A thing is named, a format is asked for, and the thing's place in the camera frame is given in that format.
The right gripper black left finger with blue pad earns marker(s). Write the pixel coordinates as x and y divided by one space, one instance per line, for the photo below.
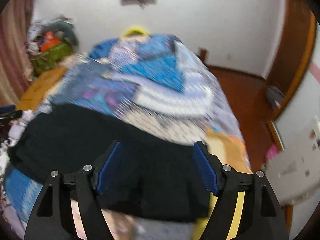
63 195

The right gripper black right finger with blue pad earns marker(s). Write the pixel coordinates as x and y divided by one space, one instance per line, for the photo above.
246 205

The black pants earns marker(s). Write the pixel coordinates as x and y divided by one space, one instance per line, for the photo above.
135 172

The yellow orange fleece blanket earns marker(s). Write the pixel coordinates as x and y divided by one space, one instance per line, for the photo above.
230 150

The wooden headboard panel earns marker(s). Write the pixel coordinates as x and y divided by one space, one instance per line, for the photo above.
38 89

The striped pink curtain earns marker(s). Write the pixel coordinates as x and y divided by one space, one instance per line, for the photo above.
16 68

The blue patchwork bedspread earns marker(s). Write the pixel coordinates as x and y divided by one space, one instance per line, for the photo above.
154 108

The green bag with clutter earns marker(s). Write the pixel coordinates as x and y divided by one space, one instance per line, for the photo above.
49 42

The yellow pillow behind bed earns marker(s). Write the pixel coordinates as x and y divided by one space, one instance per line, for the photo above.
134 31

